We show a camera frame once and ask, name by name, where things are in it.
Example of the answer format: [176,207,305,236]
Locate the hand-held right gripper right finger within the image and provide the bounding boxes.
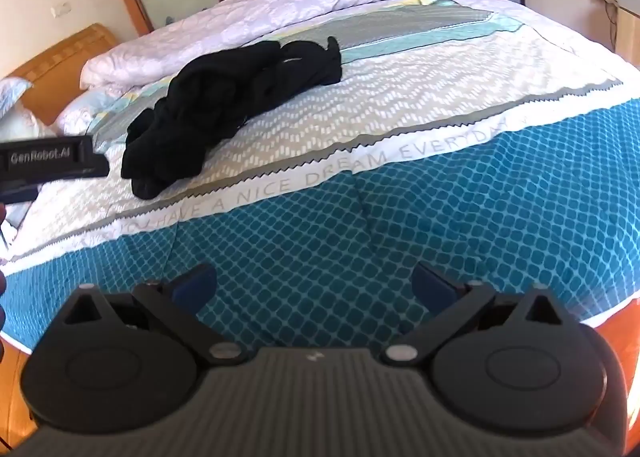
[385,261,568,368]

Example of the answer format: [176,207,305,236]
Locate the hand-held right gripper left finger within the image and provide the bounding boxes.
[62,262,248,368]

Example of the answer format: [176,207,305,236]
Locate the black pants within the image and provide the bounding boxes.
[121,36,342,201]

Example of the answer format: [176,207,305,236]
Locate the large pastel patterned pillow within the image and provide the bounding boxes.
[0,106,57,142]

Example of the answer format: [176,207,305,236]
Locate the small lilac pillow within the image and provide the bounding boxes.
[55,91,103,137]

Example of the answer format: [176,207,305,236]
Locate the blue floral pillow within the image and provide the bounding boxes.
[0,77,34,110]

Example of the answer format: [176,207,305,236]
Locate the wooden headboard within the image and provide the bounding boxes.
[0,23,119,126]

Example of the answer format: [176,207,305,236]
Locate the patterned teal grey bedspread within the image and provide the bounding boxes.
[0,0,640,353]

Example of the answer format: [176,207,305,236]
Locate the lilac patterned bed sheet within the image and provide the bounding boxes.
[430,0,636,83]

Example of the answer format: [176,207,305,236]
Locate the lilac floral duvet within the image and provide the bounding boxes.
[80,0,508,88]

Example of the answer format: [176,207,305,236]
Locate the light wooden cabinet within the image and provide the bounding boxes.
[616,0,640,65]

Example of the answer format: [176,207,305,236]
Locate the orange wooden bed frame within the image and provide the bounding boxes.
[0,294,640,457]

